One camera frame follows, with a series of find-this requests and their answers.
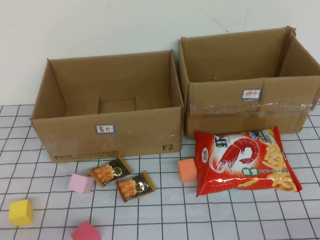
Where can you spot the orange foam cube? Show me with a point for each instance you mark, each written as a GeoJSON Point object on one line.
{"type": "Point", "coordinates": [187, 171]}

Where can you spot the dark almond pastry snack packet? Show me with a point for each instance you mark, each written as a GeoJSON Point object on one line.
{"type": "Point", "coordinates": [110, 171]}
{"type": "Point", "coordinates": [135, 186]}

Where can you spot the red shrimp chips bag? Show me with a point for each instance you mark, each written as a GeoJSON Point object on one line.
{"type": "Point", "coordinates": [250, 162]}

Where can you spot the light pink foam cube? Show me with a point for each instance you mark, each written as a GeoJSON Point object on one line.
{"type": "Point", "coordinates": [81, 183]}

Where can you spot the cardboard box with clear tape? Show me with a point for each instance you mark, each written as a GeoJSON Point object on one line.
{"type": "Point", "coordinates": [225, 120]}

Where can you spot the cardboard box printed F2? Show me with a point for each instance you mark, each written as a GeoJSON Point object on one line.
{"type": "Point", "coordinates": [75, 142]}

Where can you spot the magenta red foam cube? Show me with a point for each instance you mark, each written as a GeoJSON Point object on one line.
{"type": "Point", "coordinates": [86, 232]}

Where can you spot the yellow foam cube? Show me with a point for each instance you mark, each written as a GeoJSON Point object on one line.
{"type": "Point", "coordinates": [20, 212]}

